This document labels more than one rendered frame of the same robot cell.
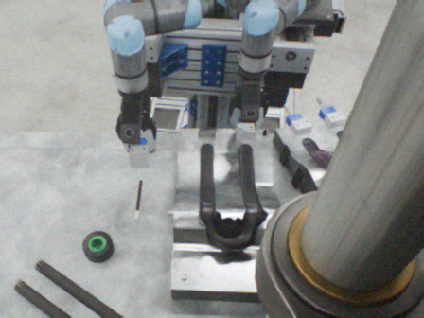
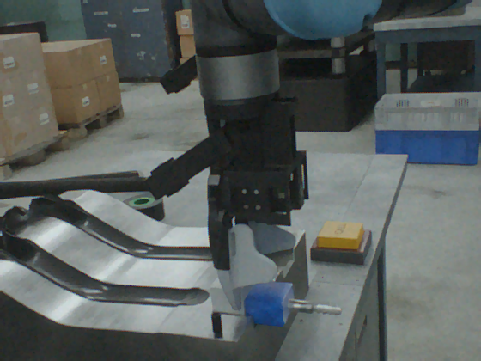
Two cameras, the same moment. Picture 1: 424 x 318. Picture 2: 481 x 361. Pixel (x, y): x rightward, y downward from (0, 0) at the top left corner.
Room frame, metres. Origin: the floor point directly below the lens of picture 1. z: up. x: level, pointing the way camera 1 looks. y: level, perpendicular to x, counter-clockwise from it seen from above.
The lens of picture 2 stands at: (0.99, -0.84, 1.22)
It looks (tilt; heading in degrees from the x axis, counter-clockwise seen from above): 19 degrees down; 103
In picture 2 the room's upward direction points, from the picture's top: 6 degrees counter-clockwise
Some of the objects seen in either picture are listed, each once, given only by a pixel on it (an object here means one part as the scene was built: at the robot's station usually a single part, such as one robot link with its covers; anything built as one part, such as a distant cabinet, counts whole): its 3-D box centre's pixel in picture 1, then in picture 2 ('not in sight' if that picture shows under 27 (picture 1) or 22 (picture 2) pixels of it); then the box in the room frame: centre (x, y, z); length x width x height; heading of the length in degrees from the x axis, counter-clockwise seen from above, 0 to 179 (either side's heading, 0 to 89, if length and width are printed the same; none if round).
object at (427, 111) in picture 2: not in sight; (428, 111); (1.35, 3.03, 0.28); 0.61 x 0.41 x 0.15; 167
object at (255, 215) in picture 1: (230, 185); (94, 245); (0.65, -0.20, 0.92); 0.35 x 0.16 x 0.09; 171
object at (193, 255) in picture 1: (224, 202); (94, 275); (0.64, -0.19, 0.87); 0.50 x 0.26 x 0.14; 171
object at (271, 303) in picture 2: (243, 122); (278, 303); (0.89, -0.29, 0.89); 0.13 x 0.05 x 0.05; 171
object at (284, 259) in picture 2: (206, 138); (271, 270); (0.87, -0.18, 0.87); 0.05 x 0.05 x 0.04; 81
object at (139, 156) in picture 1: (141, 143); not in sight; (0.82, 0.02, 0.93); 0.13 x 0.05 x 0.05; 171
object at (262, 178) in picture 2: (250, 82); (253, 158); (0.88, -0.29, 1.05); 0.09 x 0.08 x 0.12; 171
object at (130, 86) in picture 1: (130, 78); not in sight; (0.80, 0.02, 1.17); 0.08 x 0.08 x 0.05
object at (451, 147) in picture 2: not in sight; (428, 137); (1.35, 3.03, 0.11); 0.61 x 0.41 x 0.22; 167
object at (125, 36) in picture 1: (127, 46); not in sight; (0.80, 0.02, 1.25); 0.09 x 0.08 x 0.11; 6
